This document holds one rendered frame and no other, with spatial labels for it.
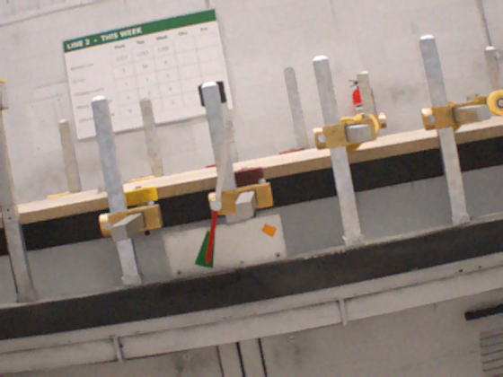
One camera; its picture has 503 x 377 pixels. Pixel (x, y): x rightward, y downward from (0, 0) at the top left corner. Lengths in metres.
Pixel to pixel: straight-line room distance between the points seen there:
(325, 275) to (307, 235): 0.25
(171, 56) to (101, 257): 7.00
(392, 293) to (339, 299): 0.12
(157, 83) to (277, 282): 7.27
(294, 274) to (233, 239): 0.15
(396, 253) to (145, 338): 0.60
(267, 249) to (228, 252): 0.08
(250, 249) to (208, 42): 7.23
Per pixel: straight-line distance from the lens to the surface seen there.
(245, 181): 2.46
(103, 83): 9.68
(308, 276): 2.41
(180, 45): 9.61
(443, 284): 2.50
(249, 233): 2.42
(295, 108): 3.50
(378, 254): 2.42
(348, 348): 2.73
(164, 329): 2.49
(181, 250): 2.43
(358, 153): 2.58
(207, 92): 2.42
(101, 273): 2.69
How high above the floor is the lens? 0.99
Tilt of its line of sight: 3 degrees down
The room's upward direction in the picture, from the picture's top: 11 degrees counter-clockwise
